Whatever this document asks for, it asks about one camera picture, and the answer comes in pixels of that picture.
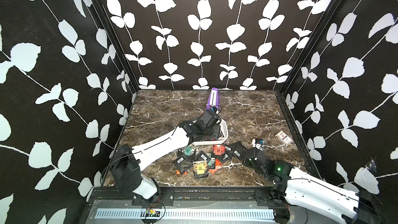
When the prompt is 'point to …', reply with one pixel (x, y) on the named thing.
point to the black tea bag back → (183, 163)
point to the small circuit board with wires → (152, 212)
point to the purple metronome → (213, 101)
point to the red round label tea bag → (218, 149)
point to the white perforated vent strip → (188, 214)
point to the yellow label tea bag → (200, 168)
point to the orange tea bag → (217, 165)
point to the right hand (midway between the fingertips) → (240, 153)
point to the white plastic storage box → (224, 132)
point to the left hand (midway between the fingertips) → (218, 127)
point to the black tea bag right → (237, 149)
